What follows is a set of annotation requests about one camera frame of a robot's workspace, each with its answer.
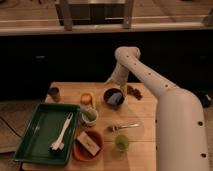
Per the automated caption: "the green cup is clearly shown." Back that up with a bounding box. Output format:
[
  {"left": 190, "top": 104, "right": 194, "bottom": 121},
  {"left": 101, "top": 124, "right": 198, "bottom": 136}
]
[{"left": 115, "top": 135, "right": 129, "bottom": 152}]

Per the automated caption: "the wooden chair frame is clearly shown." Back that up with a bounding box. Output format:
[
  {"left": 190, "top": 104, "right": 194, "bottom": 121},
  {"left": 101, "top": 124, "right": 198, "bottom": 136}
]
[{"left": 55, "top": 0, "right": 134, "bottom": 30}]

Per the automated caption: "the green plastic tray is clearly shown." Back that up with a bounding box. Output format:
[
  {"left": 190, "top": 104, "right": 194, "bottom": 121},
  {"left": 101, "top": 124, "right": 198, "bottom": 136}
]
[{"left": 14, "top": 103, "right": 80, "bottom": 165}]

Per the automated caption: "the purple bowl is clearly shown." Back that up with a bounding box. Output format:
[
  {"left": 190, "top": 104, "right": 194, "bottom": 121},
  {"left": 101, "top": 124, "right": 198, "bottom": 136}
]
[{"left": 103, "top": 88, "right": 125, "bottom": 108}]

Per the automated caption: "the blue sponge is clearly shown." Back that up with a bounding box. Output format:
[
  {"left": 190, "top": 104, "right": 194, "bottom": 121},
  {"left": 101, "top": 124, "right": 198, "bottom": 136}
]
[{"left": 107, "top": 92, "right": 122, "bottom": 105}]

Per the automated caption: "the brown toy item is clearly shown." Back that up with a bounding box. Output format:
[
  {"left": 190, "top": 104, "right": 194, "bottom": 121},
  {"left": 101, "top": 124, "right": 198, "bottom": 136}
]
[{"left": 127, "top": 85, "right": 142, "bottom": 100}]

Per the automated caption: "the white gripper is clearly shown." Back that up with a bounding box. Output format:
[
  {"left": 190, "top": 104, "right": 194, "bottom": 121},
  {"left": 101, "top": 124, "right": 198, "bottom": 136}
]
[{"left": 105, "top": 72, "right": 128, "bottom": 95}]

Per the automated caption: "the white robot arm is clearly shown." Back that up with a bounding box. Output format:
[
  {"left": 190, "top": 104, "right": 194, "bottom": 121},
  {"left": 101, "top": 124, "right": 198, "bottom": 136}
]
[{"left": 106, "top": 46, "right": 210, "bottom": 171}]

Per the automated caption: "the orange yellow toy food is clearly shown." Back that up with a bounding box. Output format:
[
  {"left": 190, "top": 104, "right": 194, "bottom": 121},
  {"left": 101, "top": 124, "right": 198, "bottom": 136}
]
[{"left": 80, "top": 93, "right": 96, "bottom": 108}]

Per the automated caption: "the orange bowl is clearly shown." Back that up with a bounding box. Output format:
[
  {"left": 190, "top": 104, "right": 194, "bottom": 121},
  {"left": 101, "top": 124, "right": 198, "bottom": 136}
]
[{"left": 73, "top": 130, "right": 104, "bottom": 162}]

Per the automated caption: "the wooden block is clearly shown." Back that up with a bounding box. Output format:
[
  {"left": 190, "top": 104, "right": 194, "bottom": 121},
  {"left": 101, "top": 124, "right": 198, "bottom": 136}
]
[{"left": 77, "top": 132, "right": 100, "bottom": 156}]

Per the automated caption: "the white mug with green item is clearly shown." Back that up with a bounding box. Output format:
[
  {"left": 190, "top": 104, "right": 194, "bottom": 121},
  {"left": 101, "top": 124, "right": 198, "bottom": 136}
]
[{"left": 80, "top": 106, "right": 98, "bottom": 127}]

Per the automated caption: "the small dark cup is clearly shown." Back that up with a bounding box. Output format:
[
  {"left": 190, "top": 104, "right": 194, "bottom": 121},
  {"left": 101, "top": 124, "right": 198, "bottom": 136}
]
[{"left": 48, "top": 87, "right": 61, "bottom": 102}]

